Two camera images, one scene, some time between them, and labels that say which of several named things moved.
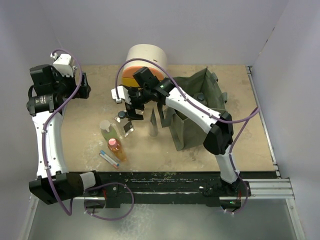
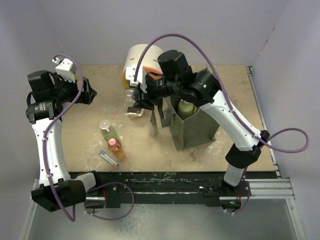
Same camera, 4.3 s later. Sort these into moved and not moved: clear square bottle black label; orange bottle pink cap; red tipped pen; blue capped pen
Moved: clear square bottle black label
Not moved: orange bottle pink cap; red tipped pen; blue capped pen
